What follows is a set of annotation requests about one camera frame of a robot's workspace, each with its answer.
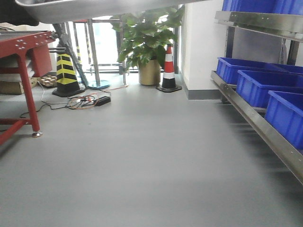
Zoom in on silver metal tray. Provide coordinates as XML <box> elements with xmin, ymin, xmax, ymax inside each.
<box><xmin>14</xmin><ymin>0</ymin><xmax>214</xmax><ymax>24</ymax></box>

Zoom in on red white traffic cone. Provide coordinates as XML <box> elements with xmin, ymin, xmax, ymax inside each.
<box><xmin>156</xmin><ymin>44</ymin><xmax>182</xmax><ymax>93</ymax></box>

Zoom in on gold plant pot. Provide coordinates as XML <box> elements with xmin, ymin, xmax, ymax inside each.
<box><xmin>138</xmin><ymin>60</ymin><xmax>160</xmax><ymax>86</ymax></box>

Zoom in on black power adapter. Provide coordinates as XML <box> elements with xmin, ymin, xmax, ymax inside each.
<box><xmin>94</xmin><ymin>96</ymin><xmax>111</xmax><ymax>106</ymax></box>

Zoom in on green potted plant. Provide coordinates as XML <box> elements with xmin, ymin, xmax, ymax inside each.
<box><xmin>110</xmin><ymin>5</ymin><xmax>185</xmax><ymax>68</ymax></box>

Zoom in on blue bin back left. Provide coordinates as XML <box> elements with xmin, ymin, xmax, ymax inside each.
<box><xmin>216</xmin><ymin>57</ymin><xmax>303</xmax><ymax>85</ymax></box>

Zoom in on blue bin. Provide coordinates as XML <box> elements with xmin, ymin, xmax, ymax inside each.
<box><xmin>236</xmin><ymin>70</ymin><xmax>303</xmax><ymax>108</ymax></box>
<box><xmin>216</xmin><ymin>57</ymin><xmax>303</xmax><ymax>85</ymax></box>
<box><xmin>265</xmin><ymin>90</ymin><xmax>303</xmax><ymax>153</ymax></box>
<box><xmin>222</xmin><ymin>0</ymin><xmax>303</xmax><ymax>16</ymax></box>

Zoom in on yellow black traffic cone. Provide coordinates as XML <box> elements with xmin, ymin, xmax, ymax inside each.
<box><xmin>52</xmin><ymin>53</ymin><xmax>85</xmax><ymax>97</ymax></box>

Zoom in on blue bin back centre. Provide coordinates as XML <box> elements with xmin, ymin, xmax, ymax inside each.
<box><xmin>236</xmin><ymin>70</ymin><xmax>303</xmax><ymax>108</ymax></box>

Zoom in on blue bin back right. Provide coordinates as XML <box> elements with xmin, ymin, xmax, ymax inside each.
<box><xmin>265</xmin><ymin>90</ymin><xmax>303</xmax><ymax>153</ymax></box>

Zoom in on red metal table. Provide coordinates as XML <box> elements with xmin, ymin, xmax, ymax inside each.
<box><xmin>0</xmin><ymin>31</ymin><xmax>54</xmax><ymax>144</ymax></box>

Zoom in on cardboard box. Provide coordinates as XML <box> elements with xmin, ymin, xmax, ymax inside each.
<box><xmin>0</xmin><ymin>81</ymin><xmax>25</xmax><ymax>95</ymax></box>

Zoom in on blue bin upper right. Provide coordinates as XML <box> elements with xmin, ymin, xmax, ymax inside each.
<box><xmin>222</xmin><ymin>0</ymin><xmax>303</xmax><ymax>16</ymax></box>

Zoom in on blue round base plate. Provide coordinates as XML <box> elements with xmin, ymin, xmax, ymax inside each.
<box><xmin>87</xmin><ymin>80</ymin><xmax>110</xmax><ymax>89</ymax></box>

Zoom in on orange and black cables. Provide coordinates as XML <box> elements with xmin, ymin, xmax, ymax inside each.
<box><xmin>20</xmin><ymin>85</ymin><xmax>130</xmax><ymax>119</ymax></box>

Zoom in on stainless steel shelf rail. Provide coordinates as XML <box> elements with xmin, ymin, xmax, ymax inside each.
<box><xmin>211</xmin><ymin>11</ymin><xmax>303</xmax><ymax>182</ymax></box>

